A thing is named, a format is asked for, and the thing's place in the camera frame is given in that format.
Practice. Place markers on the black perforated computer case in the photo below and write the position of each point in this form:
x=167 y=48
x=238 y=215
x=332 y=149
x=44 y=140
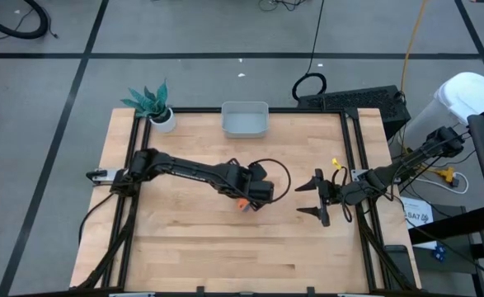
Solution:
x=349 y=101

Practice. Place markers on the white printed paper sheet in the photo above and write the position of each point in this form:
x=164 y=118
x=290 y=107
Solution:
x=416 y=206

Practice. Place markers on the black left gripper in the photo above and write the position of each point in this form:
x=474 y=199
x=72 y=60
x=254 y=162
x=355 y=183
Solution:
x=250 y=185

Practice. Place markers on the green snake plant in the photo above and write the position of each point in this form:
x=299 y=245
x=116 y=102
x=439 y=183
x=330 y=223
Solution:
x=148 y=103

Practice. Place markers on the grey plastic basket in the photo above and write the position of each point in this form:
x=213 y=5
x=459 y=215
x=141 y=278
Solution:
x=245 y=123

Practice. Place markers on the dark tablet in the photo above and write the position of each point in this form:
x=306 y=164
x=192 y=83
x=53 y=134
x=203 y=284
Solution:
x=398 y=264

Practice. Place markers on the yellow tag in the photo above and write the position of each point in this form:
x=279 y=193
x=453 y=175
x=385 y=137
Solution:
x=337 y=163

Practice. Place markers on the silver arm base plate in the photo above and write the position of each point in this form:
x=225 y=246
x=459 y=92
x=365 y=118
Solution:
x=101 y=175

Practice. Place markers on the white lidded bin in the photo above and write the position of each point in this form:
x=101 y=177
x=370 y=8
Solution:
x=468 y=92

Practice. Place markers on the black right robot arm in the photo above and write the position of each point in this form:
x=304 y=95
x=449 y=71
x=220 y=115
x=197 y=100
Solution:
x=390 y=175

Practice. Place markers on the black beam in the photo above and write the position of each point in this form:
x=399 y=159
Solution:
x=452 y=224

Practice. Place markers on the black aluminium table frame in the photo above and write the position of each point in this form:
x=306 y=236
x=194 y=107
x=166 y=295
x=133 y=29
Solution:
x=200 y=110

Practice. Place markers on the white plant pot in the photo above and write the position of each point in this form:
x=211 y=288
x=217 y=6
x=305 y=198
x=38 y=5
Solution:
x=165 y=123

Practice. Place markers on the indigo measuring cup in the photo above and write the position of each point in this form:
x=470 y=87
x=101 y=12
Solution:
x=247 y=208

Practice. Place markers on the orange measuring cup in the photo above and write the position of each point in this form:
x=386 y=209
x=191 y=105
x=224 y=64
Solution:
x=241 y=203

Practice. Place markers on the yellow power plug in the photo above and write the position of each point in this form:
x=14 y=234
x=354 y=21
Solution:
x=445 y=173

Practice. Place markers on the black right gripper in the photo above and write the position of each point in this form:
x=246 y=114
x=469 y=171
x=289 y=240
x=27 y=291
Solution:
x=336 y=193

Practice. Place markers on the small blue object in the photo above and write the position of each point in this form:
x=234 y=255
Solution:
x=439 y=252

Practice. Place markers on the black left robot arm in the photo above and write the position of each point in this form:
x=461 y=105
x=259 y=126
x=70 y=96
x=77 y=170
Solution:
x=184 y=169

